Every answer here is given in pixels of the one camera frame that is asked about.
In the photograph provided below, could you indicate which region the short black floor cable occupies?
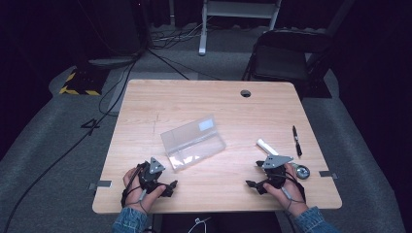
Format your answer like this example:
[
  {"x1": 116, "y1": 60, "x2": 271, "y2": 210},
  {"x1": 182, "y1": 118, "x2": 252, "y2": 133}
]
[{"x1": 147, "y1": 48, "x2": 223, "y2": 82}]

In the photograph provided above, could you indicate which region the white metal stand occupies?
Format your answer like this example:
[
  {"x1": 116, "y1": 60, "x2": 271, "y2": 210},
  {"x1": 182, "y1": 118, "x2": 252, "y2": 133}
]
[{"x1": 197, "y1": 0, "x2": 284, "y2": 57}]

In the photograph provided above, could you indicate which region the person's left hand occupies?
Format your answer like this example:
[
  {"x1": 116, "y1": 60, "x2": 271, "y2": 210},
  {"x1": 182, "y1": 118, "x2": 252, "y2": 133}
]
[{"x1": 122, "y1": 166, "x2": 167, "y2": 215}]

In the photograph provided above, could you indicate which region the black yellow striped base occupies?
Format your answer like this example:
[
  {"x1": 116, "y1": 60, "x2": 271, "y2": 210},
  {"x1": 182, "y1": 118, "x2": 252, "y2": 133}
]
[{"x1": 58, "y1": 66, "x2": 110, "y2": 97}]

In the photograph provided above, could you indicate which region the thin right gripper cable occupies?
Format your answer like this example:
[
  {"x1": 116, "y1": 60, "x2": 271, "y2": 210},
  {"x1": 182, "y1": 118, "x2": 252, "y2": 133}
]
[{"x1": 271, "y1": 173, "x2": 308, "y2": 213}]

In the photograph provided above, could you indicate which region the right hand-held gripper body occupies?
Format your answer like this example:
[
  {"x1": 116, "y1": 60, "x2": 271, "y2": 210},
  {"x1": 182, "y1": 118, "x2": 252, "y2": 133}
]
[{"x1": 261, "y1": 154, "x2": 294, "y2": 190}]

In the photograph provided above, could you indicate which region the black folding chair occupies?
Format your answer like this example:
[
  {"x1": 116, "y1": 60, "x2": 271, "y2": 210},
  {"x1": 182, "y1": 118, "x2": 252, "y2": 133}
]
[{"x1": 242, "y1": 28, "x2": 335, "y2": 99}]

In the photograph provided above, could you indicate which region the white cable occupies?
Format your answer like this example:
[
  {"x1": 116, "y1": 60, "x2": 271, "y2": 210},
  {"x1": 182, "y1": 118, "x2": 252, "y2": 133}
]
[{"x1": 188, "y1": 216, "x2": 212, "y2": 233}]

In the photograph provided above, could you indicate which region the thin gripper cable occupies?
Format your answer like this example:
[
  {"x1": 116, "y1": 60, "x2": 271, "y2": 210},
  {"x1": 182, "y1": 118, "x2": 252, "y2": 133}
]
[
  {"x1": 120, "y1": 163, "x2": 151, "y2": 216},
  {"x1": 271, "y1": 173, "x2": 308, "y2": 213}
]

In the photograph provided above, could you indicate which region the long black floor cable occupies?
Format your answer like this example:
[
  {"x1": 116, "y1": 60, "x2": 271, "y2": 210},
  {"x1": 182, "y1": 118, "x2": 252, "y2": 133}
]
[{"x1": 1, "y1": 59, "x2": 139, "y2": 233}]

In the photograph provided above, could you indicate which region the clear plastic pencil case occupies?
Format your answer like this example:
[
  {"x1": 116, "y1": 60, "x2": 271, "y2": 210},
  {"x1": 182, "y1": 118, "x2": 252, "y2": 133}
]
[{"x1": 159, "y1": 114, "x2": 227, "y2": 172}]

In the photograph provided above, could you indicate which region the thin left gripper cable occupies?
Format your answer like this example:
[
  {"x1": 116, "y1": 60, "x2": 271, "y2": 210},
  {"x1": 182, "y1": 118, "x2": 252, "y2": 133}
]
[{"x1": 120, "y1": 163, "x2": 151, "y2": 216}]

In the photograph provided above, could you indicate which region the black pen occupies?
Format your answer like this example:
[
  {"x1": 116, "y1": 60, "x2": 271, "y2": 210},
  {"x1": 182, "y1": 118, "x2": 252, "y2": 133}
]
[{"x1": 292, "y1": 125, "x2": 303, "y2": 157}]

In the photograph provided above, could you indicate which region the grey stand base plate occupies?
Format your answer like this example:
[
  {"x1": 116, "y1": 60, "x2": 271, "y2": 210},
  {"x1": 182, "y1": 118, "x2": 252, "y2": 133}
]
[{"x1": 86, "y1": 55, "x2": 141, "y2": 70}]

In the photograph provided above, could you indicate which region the white tube stick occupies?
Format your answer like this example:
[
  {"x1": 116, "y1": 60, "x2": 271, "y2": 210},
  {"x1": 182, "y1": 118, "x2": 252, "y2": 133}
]
[{"x1": 256, "y1": 138, "x2": 280, "y2": 157}]

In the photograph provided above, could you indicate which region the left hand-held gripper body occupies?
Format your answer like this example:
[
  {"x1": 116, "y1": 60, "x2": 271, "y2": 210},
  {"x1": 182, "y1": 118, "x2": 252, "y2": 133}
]
[{"x1": 138, "y1": 156, "x2": 169, "y2": 196}]

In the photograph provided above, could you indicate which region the grey tape piece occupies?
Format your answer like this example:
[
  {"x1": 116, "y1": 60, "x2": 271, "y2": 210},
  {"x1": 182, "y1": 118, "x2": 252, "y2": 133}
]
[
  {"x1": 319, "y1": 170, "x2": 339, "y2": 181},
  {"x1": 87, "y1": 180, "x2": 113, "y2": 191}
]

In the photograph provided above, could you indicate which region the person's right hand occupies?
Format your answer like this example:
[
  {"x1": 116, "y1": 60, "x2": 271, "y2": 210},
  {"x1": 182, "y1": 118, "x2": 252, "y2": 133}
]
[{"x1": 261, "y1": 162, "x2": 309, "y2": 217}]

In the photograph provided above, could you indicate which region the bundle of floor cables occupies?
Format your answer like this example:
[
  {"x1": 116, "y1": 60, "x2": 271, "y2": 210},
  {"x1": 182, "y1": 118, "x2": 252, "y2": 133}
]
[{"x1": 149, "y1": 21, "x2": 208, "y2": 50}]

